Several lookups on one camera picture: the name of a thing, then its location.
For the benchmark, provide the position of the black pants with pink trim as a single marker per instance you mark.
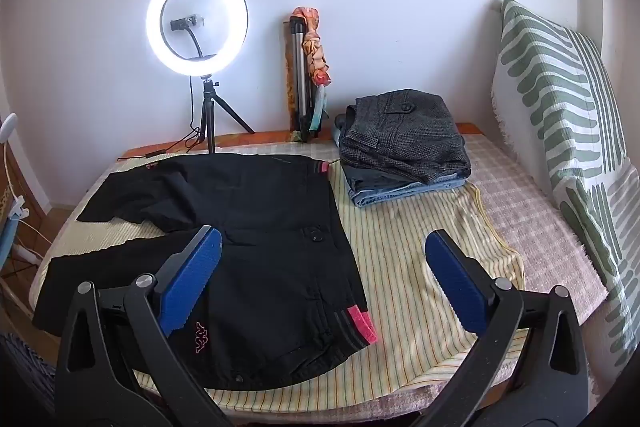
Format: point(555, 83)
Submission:
point(260, 217)

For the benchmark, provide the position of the small black tripod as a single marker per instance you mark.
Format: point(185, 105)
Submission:
point(209, 117)

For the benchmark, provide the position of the dark blue woven cloth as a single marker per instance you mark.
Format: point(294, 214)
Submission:
point(25, 372)

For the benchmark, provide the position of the teal fabric strip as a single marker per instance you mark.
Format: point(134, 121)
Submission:
point(320, 107)

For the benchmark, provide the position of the folded blue jeans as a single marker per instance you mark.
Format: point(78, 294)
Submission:
point(390, 198)

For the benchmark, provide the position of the folded silver tripod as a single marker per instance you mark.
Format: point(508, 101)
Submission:
point(299, 72)

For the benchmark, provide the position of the orange wooden bed frame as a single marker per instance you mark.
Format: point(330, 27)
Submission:
point(260, 139)

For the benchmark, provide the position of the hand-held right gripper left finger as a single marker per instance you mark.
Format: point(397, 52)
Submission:
point(192, 277)

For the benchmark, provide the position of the yellow striped sheet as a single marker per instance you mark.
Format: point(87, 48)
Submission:
point(400, 257)

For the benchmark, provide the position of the green patterned white pillow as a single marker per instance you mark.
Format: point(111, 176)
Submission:
point(610, 247)
point(545, 72)

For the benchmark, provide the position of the folded dark grey pants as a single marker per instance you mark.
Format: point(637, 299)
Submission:
point(370, 181)

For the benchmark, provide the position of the orange patterned scarf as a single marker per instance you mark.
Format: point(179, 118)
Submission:
point(315, 52)

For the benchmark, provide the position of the white gooseneck clip lamp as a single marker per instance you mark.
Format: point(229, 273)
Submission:
point(10, 124)

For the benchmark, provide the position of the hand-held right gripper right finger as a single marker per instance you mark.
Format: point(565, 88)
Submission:
point(457, 282)

